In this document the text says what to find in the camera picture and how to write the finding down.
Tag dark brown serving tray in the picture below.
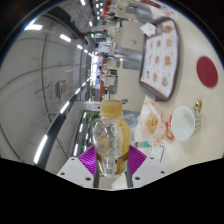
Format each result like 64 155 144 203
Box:
138 17 181 102

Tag clear bottle with yellow cap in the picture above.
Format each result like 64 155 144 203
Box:
92 99 132 178

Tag beige chair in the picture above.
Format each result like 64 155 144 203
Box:
118 20 146 51
108 68 148 111

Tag ceiling lights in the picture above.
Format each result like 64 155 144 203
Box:
23 0 104 166

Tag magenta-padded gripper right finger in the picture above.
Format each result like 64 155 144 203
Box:
125 144 167 189

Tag flat round red coaster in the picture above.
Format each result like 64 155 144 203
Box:
195 55 219 89

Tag plastic bag with fried food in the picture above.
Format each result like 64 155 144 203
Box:
137 100 175 143

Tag white card with red print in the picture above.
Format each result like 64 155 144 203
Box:
149 143 167 163

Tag brown bun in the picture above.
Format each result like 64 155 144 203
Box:
162 23 174 35

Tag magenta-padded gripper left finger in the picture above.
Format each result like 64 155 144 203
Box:
57 145 100 189

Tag crumpled white napkin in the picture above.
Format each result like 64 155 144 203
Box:
139 22 158 37

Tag ceiling air conditioner unit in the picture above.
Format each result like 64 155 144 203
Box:
55 79 69 98

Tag white patterned mug, gold handle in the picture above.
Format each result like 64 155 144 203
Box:
170 99 203 142

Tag printed paper tray liner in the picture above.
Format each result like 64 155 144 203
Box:
140 19 178 98

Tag small teal sanitizer bottle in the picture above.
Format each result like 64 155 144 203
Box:
134 140 151 148

